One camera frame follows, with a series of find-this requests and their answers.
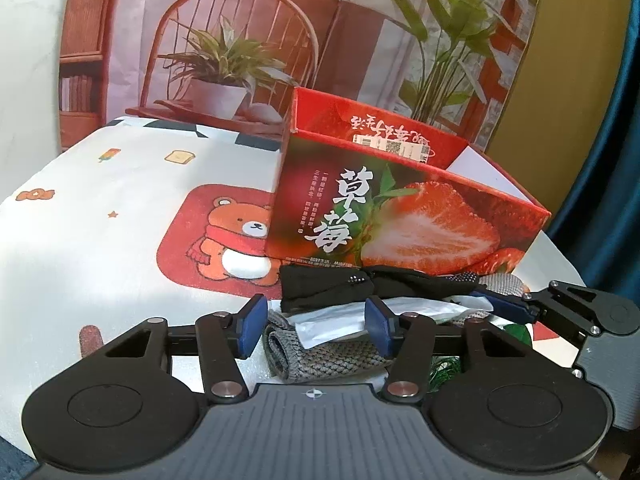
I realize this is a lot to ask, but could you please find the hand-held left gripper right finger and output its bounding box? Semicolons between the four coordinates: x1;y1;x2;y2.
364;296;533;405

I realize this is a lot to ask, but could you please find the black cloth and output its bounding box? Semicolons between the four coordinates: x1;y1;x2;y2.
279;264;488;315

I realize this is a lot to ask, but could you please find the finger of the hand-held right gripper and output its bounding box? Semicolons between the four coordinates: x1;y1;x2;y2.
470;280;601;346

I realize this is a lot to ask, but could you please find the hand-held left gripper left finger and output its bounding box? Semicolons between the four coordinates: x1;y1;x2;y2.
80;294;269;405

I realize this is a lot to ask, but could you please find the blue shaggy rug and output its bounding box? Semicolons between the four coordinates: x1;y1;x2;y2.
0;432;38;480

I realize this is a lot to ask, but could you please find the red strawberry print cardboard box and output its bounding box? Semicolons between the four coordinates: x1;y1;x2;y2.
264;86;552;277

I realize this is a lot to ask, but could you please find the white marble pattern board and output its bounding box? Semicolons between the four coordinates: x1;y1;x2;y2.
0;0;76;201

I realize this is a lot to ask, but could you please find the white cartoon print tablecloth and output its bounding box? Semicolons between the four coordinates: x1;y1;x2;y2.
0;115;588;461

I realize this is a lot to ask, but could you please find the grey knitted cloth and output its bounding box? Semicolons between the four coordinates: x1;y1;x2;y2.
477;273;532;298
264;310;401;382

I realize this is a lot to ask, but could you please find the teal curtain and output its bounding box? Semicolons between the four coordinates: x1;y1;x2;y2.
545;0;640;306

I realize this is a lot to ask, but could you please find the printed room scene wall tapestry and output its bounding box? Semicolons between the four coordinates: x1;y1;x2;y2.
59;0;543;153

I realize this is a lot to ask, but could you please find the green mesh cloth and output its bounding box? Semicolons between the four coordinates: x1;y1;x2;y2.
427;322;533;388

